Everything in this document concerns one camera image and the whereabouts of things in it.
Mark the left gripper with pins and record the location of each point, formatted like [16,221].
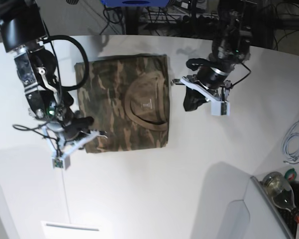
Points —
[211,75]

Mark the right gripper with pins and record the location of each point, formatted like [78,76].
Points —
[73,130]

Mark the camouflage t-shirt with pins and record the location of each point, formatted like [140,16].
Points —
[128,98]

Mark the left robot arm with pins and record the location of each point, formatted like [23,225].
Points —
[230,46]

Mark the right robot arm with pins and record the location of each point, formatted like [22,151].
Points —
[24,33]

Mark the blue box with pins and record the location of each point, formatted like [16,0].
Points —
[135,3]

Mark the green tape roll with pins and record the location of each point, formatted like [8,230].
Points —
[291,175]

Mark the clear glass bottle red cap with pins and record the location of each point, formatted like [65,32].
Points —
[281,193]

